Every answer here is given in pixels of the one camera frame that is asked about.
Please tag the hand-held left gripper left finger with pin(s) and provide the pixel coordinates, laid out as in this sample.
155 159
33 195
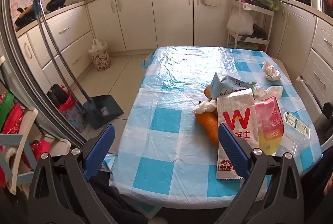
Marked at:
100 151

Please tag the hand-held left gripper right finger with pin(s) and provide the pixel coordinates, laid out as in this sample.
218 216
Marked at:
234 153

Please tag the large orange peel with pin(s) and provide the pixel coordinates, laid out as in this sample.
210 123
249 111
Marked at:
208 123

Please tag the white paper bag red print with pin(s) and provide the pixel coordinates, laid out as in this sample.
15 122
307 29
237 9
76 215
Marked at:
234 112

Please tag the blue white milk carton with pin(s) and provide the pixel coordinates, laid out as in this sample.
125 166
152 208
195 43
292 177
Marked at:
223 83

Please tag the dark dustpan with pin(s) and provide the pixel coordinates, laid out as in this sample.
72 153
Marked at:
104 109

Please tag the blue floral bin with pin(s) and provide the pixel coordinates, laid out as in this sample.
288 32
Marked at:
75 116

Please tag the red yellow plastic pouch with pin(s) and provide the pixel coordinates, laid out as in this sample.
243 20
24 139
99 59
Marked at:
268 119

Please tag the crumpled white tissue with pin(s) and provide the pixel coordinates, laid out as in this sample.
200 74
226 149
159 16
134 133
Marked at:
205 106

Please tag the red plastic bag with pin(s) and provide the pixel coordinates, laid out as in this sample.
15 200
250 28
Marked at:
66 105

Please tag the small orange peel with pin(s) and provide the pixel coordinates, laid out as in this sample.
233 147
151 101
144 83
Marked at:
207 92

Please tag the clear plastic wrapper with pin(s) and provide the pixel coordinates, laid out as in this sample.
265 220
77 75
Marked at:
296 125

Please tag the green snack packet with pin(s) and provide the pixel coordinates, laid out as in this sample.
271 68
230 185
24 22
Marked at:
256 88

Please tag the black flat item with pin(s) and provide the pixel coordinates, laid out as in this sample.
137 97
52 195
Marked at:
56 95

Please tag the blue checked plastic tablecloth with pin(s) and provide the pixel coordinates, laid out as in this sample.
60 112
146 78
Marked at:
169 99

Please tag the crumpled white paper ball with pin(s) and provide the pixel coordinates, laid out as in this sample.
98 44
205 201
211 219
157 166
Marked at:
271 71

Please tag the floral waste bin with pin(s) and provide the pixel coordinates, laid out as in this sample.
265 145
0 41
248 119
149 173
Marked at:
101 60

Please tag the red cloth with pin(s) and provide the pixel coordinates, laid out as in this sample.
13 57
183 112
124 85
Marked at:
11 119

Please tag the dark bag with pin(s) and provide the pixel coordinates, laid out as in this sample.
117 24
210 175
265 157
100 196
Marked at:
258 31

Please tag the cream kitchen cabinets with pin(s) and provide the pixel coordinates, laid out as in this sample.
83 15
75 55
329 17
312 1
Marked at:
171 13
322 62

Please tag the white hanging plastic bag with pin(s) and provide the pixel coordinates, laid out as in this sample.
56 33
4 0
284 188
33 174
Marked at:
240 23

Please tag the white storage rack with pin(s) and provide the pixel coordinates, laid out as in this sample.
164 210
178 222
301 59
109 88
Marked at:
260 11

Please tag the black wok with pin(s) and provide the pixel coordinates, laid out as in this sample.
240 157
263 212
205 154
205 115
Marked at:
24 17

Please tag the black clay pot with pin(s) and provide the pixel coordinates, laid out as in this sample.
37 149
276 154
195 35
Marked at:
56 2

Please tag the white chair frame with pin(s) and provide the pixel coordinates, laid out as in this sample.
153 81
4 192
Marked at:
23 130

